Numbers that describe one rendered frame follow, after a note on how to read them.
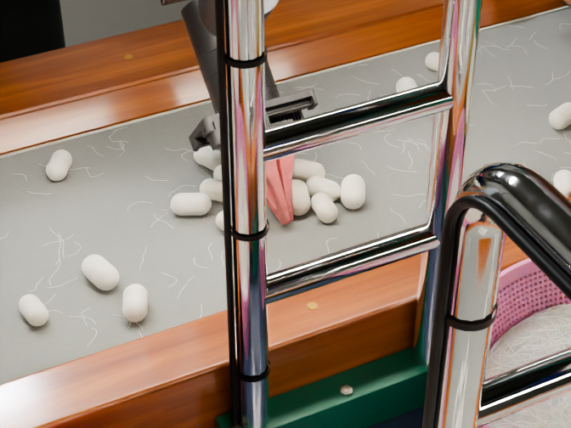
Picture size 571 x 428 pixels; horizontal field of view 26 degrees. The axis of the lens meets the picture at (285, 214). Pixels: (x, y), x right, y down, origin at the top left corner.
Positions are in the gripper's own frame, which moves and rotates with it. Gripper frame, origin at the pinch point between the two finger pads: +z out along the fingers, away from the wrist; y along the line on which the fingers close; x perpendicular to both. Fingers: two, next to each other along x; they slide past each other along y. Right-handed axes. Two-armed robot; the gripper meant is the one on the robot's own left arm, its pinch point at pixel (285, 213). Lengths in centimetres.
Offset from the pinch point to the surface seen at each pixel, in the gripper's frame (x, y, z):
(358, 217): -0.3, 6.2, 2.2
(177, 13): 163, 49, -72
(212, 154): 6.0, -2.6, -7.7
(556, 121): 1.0, 28.7, -1.2
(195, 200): 2.3, -6.5, -3.5
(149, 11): 165, 44, -75
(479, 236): -52, -11, 10
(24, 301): -1.4, -23.1, 1.0
